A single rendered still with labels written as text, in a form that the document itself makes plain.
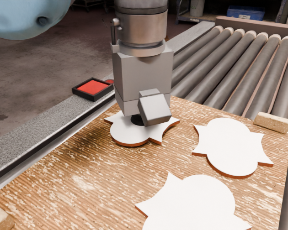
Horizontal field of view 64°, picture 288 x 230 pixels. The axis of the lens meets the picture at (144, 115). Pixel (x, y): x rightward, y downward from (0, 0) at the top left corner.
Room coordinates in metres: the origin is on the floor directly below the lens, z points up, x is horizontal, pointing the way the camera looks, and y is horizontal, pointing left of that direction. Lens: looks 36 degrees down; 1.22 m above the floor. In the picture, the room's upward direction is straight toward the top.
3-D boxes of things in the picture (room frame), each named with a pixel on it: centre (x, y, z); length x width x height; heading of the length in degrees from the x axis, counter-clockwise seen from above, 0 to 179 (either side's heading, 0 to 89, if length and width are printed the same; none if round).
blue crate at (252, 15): (4.50, -1.84, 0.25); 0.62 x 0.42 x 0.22; 68
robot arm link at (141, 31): (0.36, 0.01, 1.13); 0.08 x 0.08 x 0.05
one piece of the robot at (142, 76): (0.34, 0.00, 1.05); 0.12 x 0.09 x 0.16; 20
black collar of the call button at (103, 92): (0.53, 0.13, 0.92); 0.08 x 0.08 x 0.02; 57
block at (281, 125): (0.35, -0.24, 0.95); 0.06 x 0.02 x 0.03; 58
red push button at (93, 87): (0.53, 0.13, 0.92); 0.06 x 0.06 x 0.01; 57
